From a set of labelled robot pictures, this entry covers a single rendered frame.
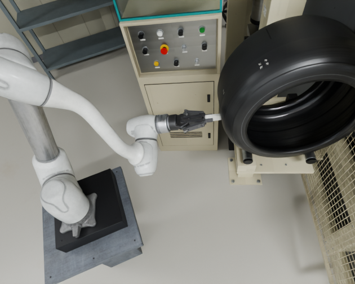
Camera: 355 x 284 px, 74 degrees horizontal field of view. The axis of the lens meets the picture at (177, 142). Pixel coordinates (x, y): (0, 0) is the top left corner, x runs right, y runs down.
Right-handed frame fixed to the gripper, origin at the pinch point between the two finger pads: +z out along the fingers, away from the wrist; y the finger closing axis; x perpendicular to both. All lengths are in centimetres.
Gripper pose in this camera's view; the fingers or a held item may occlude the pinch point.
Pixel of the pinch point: (213, 117)
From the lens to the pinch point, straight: 107.0
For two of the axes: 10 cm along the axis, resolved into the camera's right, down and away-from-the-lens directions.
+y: 0.6, -8.2, 5.7
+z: 9.6, -1.0, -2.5
